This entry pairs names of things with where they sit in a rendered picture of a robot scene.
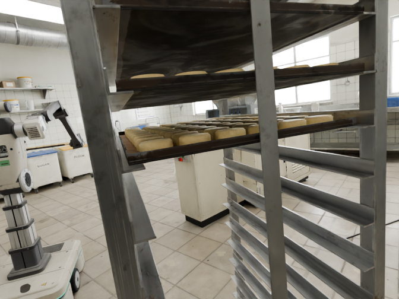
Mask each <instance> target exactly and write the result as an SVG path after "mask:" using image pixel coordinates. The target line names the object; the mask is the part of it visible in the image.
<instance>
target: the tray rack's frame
mask: <svg viewBox="0 0 399 299"><path fill-rule="evenodd" d="M59 3H60V6H61V12H62V18H63V22H64V27H65V33H66V39H67V43H68V49H69V54H70V58H71V63H72V70H73V73H74V79H75V84H76V89H77V94H78V100H79V104H80V110H81V115H82V119H83V125H84V131H85V137H86V140H87V146H88V152H89V156H90V161H91V167H92V171H93V177H94V182H95V186H96V192H97V198H98V202H99V207H100V213H101V217H102V223H103V228H104V234H105V237H106V244H107V249H108V253H109V259H110V265H111V268H112V274H113V280H114V284H115V290H116V295H117V299H143V293H142V289H141V283H140V276H139V271H138V265H137V258H136V254H135V248H134V242H133V238H132V231H131V225H130V221H129V213H128V207H127V203H126V197H125V190H124V184H123V180H122V174H121V167H120V163H119V157H118V150H117V146H116V139H115V133H114V128H113V122H112V115H111V111H110V105H109V98H108V95H107V88H106V82H105V75H104V72H103V64H102V57H101V54H100V47H99V41H98V36H97V30H96V23H95V19H94V13H93V7H92V3H91V0H59ZM249 3H250V12H251V27H252V43H253V51H254V67H255V83H256V98H257V107H258V122H259V138H260V147H261V162H262V178H263V186H264V202H265V217H266V226H267V241H268V257H269V266H270V281H271V296H272V299H288V293H287V275H286V256H285V246H284V227H283V209H282V198H281V180H280V161H279V151H278V132H277V113H276V95H275V85H274V66H273V47H272V37H271V18H270V0H249ZM374 53H376V72H374V73H371V74H364V75H359V110H360V109H376V122H375V126H374V127H371V128H364V129H360V128H359V153H360V158H365V159H369V160H375V177H372V178H369V179H365V180H362V179H360V203H361V204H364V205H367V206H370V207H373V208H375V224H372V225H370V226H367V227H365V228H364V227H361V226H360V246H362V247H364V248H366V249H368V250H370V251H372V252H374V253H375V267H374V268H373V269H370V270H368V271H366V272H363V271H361V270H360V286H362V287H363V288H365V289H366V290H368V291H369V292H371V293H372V294H373V295H375V299H385V226H386V178H387V84H388V0H376V14H375V15H373V16H371V17H368V18H365V19H363V20H360V21H359V58H360V57H362V56H367V55H371V54H374Z"/></svg>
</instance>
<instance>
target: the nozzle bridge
mask: <svg viewBox="0 0 399 299"><path fill-rule="evenodd" d="M234 109H235V110H234ZM229 111H230V115H231V112H232V114H235V112H236V114H239V112H240V113H241V114H258V107H257V104H250V105H244V106H234V107H229ZM233 111H234V112H233ZM205 115H206V119H209V118H214V117H219V116H220V112H219V108H218V109H208V110H205Z"/></svg>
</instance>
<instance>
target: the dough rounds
mask: <svg viewBox="0 0 399 299"><path fill-rule="evenodd" d="M328 121H333V116H332V115H317V116H308V115H303V116H277V130H278V129H285V128H292V127H296V126H303V125H310V124H314V123H321V122H328ZM124 131H125V135H121V138H122V140H123V143H124V145H125V148H126V150H127V152H128V154H132V153H136V152H144V151H151V150H157V149H162V148H168V147H176V146H180V145H187V144H194V143H198V142H205V141H212V140H216V139H223V138H230V137H234V136H242V135H249V134H253V133H259V122H258V116H257V117H214V118H209V119H206V120H204V119H201V120H193V121H191V122H189V121H187V122H178V123H175V124H172V123H169V124H164V125H160V126H146V127H143V128H142V130H141V129H140V128H132V129H125V130H124Z"/></svg>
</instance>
